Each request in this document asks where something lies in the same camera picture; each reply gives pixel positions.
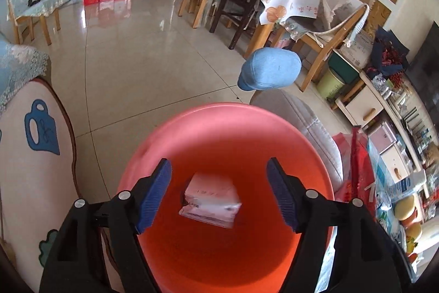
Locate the green waste bin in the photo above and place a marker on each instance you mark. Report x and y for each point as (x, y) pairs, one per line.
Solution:
(330, 84)

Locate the dark blue flower bouquet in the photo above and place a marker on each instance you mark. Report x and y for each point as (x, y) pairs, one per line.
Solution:
(388, 55)

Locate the light wooden chair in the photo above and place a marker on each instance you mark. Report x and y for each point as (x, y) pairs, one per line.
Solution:
(324, 43)

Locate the blue round stool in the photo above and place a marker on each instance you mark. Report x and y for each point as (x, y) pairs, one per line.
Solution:
(269, 68)

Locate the cream TV cabinet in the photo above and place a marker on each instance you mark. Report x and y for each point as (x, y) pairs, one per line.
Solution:
(363, 105)

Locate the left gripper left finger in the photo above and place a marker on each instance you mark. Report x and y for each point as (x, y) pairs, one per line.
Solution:
(76, 261)

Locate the pink storage box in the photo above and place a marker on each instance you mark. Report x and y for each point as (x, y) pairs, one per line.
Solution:
(382, 136)

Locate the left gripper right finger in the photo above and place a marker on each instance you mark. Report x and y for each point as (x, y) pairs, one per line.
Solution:
(366, 258)

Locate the cream sofa cup cushion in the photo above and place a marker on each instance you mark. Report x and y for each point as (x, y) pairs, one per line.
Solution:
(38, 155)

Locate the grey cushion seat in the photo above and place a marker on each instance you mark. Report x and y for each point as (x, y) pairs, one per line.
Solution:
(302, 117)

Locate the pink plastic trash bucket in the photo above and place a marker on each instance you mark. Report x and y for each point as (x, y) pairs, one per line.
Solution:
(219, 227)

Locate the wooden side chair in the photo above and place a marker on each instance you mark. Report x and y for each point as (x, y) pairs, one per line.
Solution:
(24, 11)

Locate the white pink tissue pack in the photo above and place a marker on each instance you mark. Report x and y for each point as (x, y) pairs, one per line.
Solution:
(211, 199)

